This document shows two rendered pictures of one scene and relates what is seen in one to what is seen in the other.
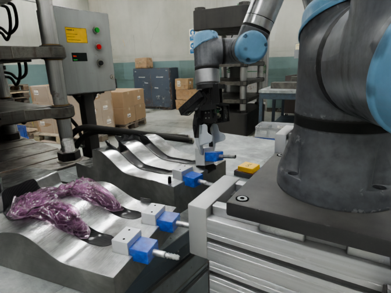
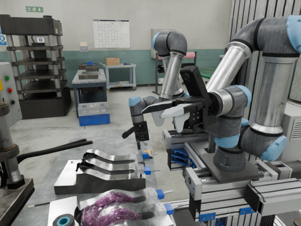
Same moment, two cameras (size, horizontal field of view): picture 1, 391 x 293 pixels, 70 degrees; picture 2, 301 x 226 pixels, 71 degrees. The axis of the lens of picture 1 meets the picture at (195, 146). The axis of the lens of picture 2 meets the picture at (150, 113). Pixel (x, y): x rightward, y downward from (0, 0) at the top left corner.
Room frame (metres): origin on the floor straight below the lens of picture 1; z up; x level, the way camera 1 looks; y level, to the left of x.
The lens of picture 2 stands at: (-0.06, 0.69, 1.61)
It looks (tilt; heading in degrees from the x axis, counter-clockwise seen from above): 19 degrees down; 318
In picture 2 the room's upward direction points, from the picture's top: straight up
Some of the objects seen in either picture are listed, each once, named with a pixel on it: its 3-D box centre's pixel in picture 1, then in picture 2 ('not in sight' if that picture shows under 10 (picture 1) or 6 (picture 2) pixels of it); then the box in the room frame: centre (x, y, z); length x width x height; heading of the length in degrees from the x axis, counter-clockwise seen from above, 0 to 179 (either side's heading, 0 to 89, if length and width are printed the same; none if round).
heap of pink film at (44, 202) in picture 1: (61, 199); (110, 208); (0.62, 0.33, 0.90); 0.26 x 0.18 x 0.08; 69
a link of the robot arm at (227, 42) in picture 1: (240, 50); (149, 103); (0.88, -0.14, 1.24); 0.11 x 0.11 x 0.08; 2
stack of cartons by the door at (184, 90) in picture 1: (191, 94); not in sight; (7.66, 0.07, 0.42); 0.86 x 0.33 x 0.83; 63
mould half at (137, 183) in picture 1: (146, 163); (103, 169); (0.94, 0.18, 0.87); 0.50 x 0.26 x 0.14; 51
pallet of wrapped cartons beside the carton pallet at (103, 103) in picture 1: (74, 111); not in sight; (4.82, 2.06, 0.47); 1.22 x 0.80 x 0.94; 67
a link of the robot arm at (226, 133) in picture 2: not in sight; (223, 127); (0.26, 0.09, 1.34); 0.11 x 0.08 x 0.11; 175
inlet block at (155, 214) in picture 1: (172, 222); (161, 193); (0.57, 0.06, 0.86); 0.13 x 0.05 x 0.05; 69
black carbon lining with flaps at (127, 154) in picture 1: (146, 151); (105, 162); (0.93, 0.17, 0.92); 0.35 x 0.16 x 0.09; 51
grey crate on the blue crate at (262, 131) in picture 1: (279, 130); (93, 108); (3.77, -1.16, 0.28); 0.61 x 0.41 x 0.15; 63
